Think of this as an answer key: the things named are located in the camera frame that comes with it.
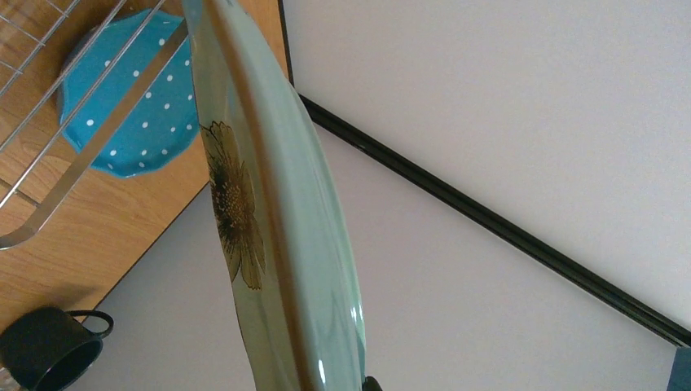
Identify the wire metal dish rack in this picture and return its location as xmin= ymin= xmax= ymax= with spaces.
xmin=0 ymin=0 xmax=191 ymax=251

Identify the light green round plate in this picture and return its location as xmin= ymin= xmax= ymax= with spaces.
xmin=183 ymin=1 xmax=366 ymax=390

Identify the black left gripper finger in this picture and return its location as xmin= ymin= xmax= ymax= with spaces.
xmin=363 ymin=376 xmax=382 ymax=391

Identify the black frame post right rear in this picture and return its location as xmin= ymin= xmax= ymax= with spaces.
xmin=299 ymin=95 xmax=690 ymax=348

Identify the dark green cup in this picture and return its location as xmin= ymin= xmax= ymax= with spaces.
xmin=1 ymin=305 xmax=114 ymax=390

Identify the blue polka dot plate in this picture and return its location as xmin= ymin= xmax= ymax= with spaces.
xmin=57 ymin=9 xmax=198 ymax=178

